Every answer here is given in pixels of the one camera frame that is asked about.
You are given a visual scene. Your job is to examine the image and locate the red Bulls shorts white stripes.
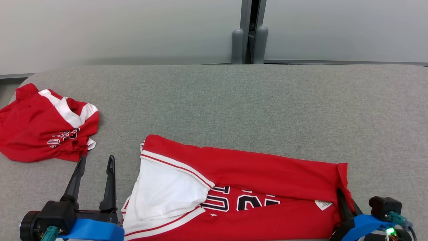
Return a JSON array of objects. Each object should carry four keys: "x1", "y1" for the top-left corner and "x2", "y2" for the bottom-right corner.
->
[{"x1": 0, "y1": 83, "x2": 100, "y2": 163}]

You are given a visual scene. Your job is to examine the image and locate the teal right camera connector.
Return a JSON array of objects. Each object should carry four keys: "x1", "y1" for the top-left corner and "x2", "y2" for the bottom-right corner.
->
[{"x1": 387, "y1": 211, "x2": 408, "y2": 229}]

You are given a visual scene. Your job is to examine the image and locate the teal left camera connector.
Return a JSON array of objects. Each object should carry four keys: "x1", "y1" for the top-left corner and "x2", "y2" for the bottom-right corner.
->
[{"x1": 41, "y1": 226, "x2": 60, "y2": 241}]

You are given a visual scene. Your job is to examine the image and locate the blue left camera bracket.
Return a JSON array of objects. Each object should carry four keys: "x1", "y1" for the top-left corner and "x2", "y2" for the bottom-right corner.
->
[{"x1": 59, "y1": 218, "x2": 125, "y2": 241}]

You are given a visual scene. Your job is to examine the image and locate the grey partition base rail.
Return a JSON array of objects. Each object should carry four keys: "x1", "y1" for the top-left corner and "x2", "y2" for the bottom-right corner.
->
[
  {"x1": 0, "y1": 62, "x2": 233, "y2": 79},
  {"x1": 264, "y1": 59, "x2": 428, "y2": 67}
]

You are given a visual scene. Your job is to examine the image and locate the grey rounded partition foot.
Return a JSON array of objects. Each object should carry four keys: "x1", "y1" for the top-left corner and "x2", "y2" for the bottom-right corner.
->
[
  {"x1": 231, "y1": 29, "x2": 244, "y2": 65},
  {"x1": 253, "y1": 26, "x2": 269, "y2": 65}
]

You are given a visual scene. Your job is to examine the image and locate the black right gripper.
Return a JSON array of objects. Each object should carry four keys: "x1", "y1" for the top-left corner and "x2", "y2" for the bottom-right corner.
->
[{"x1": 329, "y1": 187, "x2": 417, "y2": 241}]

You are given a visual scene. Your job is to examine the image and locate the teal camera connector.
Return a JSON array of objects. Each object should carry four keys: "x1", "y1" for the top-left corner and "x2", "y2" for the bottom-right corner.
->
[
  {"x1": 387, "y1": 211, "x2": 408, "y2": 229},
  {"x1": 41, "y1": 226, "x2": 60, "y2": 241}
]

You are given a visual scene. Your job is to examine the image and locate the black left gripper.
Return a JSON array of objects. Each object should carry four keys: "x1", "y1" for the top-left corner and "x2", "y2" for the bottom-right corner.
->
[{"x1": 19, "y1": 155, "x2": 119, "y2": 241}]

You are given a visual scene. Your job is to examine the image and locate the red Bulls jersey white sleeves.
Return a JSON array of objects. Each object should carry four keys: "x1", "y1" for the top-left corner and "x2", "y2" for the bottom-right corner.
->
[{"x1": 121, "y1": 134, "x2": 355, "y2": 241}]

